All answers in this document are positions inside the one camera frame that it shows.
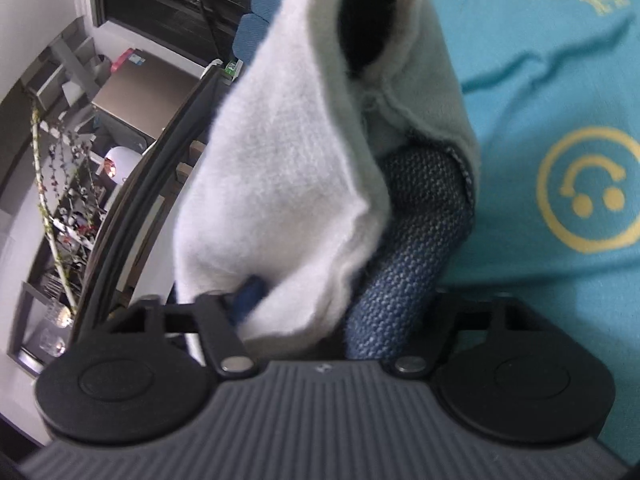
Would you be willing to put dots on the blue fabric chair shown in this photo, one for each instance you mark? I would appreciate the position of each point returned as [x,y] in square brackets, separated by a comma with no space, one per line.
[253,28]

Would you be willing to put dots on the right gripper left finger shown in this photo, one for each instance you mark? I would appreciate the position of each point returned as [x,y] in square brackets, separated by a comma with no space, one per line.
[143,374]

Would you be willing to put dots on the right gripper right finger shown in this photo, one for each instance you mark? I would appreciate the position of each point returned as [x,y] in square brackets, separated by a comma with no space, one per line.
[506,372]

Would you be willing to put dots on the white fleece garment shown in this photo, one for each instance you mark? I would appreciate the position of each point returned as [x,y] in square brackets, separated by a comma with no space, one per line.
[341,172]

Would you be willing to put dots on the dark window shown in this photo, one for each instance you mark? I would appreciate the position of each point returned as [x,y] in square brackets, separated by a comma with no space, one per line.
[175,0]

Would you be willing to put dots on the decorative branch plant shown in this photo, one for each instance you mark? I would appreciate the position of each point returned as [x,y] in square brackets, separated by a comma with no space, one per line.
[69,195]

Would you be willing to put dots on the black bed frame rail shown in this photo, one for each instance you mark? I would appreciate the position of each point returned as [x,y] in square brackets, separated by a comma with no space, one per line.
[135,200]

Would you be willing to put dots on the teal patterned bed sheet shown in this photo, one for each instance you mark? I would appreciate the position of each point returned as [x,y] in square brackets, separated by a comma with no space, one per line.
[552,92]

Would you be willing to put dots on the brown cardboard box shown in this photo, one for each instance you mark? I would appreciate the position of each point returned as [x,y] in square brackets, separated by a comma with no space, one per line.
[144,93]

